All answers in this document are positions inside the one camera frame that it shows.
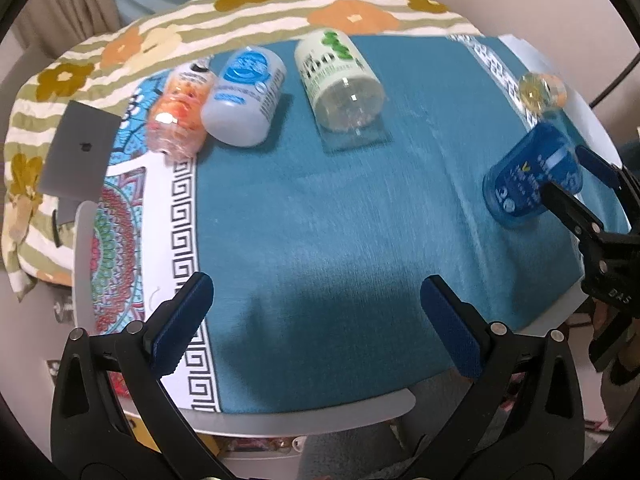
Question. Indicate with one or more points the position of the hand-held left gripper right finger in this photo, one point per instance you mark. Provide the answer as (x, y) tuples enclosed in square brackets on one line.
[(450, 327)]

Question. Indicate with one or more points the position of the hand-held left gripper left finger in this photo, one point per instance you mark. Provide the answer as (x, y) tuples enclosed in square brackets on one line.
[(182, 322)]

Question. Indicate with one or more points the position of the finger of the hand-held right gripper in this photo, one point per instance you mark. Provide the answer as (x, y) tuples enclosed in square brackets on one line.
[(597, 165), (567, 207)]

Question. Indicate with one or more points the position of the blue plastic bottle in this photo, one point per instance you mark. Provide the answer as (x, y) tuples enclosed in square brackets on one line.
[(532, 175)]

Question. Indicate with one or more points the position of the small clear yellow cup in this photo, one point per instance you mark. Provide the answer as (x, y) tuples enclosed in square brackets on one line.
[(542, 91)]

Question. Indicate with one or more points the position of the white round table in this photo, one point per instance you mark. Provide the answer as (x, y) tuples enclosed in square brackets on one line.
[(350, 417)]

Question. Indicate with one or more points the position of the teal patterned tablecloth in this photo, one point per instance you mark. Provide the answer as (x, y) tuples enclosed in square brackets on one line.
[(325, 210)]

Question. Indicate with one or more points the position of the grey laptop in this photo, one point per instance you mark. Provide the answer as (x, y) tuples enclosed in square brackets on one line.
[(77, 152)]

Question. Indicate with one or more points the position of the orange plastic bottle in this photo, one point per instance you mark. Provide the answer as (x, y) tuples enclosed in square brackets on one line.
[(175, 110)]

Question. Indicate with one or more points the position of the blue label white bottle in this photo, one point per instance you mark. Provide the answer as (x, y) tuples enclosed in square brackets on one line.
[(244, 95)]

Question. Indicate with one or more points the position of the green label clear bottle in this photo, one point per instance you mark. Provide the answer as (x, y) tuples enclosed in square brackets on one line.
[(337, 77)]

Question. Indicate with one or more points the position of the floral striped blanket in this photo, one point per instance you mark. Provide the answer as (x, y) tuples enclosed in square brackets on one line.
[(150, 30)]

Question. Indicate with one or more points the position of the beige curtain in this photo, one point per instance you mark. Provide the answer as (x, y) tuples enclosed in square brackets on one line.
[(75, 5)]

